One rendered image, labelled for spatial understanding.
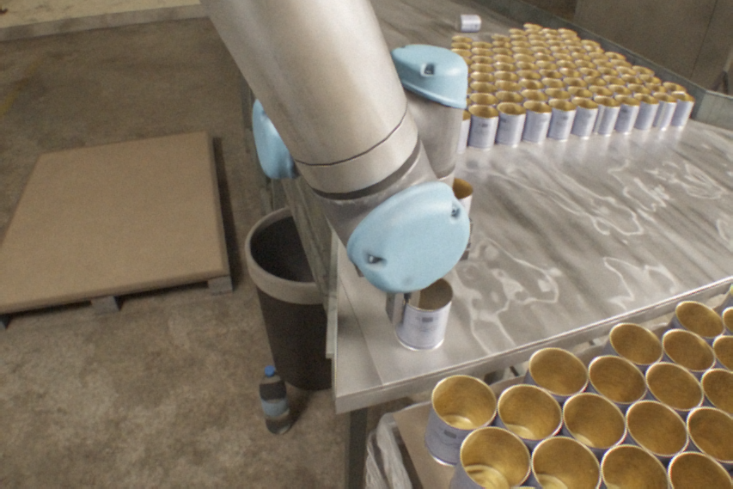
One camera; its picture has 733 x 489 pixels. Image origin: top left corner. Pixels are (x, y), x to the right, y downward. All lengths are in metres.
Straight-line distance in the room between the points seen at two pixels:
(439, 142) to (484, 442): 0.31
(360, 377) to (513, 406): 0.19
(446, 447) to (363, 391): 0.13
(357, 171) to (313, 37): 0.08
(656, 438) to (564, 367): 0.13
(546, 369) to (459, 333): 0.13
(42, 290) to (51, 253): 0.25
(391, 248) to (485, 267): 0.52
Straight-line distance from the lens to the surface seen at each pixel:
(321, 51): 0.23
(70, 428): 2.06
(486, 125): 1.09
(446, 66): 0.43
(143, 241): 2.48
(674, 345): 0.74
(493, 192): 0.98
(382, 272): 0.29
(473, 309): 0.73
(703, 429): 0.68
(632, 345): 0.71
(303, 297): 1.47
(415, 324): 0.63
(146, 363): 2.12
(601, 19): 4.17
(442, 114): 0.44
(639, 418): 0.64
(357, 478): 1.41
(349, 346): 0.66
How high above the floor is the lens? 1.59
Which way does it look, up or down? 36 degrees down
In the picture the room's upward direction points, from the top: 3 degrees clockwise
